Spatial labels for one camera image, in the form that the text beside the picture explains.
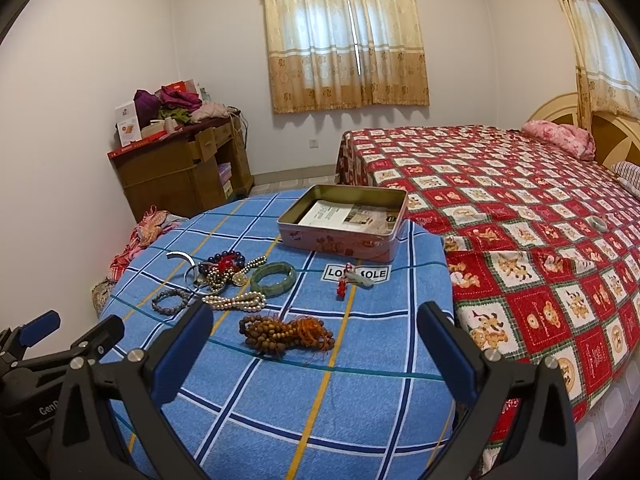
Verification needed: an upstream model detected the blue plaid table cloth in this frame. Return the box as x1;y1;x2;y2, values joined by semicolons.
104;191;454;479

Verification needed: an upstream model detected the white pearl necklace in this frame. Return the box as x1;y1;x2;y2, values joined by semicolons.
200;290;268;313

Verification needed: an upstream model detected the small bangle on bed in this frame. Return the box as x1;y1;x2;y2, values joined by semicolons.
587;216;608;233

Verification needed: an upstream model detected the white orange box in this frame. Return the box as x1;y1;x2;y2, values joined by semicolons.
115;101;142;148

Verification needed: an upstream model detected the white label on cloth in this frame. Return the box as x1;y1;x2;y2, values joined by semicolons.
321;264;392;286

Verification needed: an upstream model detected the silver metal watch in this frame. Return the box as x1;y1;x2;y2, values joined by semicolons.
166;250;206;292

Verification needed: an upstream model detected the green jade bangle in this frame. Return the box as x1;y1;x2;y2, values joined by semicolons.
250;261;297;298

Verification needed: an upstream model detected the checked pillow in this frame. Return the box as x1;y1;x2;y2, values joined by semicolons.
611;160;640;192

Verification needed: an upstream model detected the grey stone bead bracelet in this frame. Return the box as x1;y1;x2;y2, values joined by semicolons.
150;286;196;317

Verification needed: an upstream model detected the gold pearl bead bracelet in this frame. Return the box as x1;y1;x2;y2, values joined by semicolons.
207;254;268;291

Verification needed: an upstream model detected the beige wooden headboard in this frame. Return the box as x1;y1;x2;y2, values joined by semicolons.
529;92;640;168

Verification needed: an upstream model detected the clothes pile on floor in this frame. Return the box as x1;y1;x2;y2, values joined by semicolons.
91;206;184;315

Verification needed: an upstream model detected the paper leaflet in tin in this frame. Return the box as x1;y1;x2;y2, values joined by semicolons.
297;200;398;235

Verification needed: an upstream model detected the red knot charm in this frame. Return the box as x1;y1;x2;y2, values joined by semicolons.
214;252;242;273

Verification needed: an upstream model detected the brown wooden bead necklace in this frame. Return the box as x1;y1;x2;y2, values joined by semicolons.
237;313;336;358

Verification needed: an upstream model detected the red patchwork bed quilt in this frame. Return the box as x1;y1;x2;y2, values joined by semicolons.
336;125;639;444

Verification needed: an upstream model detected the pink pillow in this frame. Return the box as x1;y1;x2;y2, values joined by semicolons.
522;119;596;162

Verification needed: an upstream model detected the jade pendant red tassel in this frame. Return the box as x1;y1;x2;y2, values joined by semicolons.
336;263;374;300

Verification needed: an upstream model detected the clothes pile on desk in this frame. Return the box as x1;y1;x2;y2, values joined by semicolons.
134;86;230;127

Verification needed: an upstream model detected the beige window curtain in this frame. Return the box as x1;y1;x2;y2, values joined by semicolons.
262;0;430;114

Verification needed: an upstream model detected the beige side curtain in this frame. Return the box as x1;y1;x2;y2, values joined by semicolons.
558;0;639;129

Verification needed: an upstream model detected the pink metal tin box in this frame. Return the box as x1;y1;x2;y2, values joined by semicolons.
278;184;408;263

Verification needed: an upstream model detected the brown wooden desk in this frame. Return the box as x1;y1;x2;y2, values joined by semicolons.
107;114;254;221

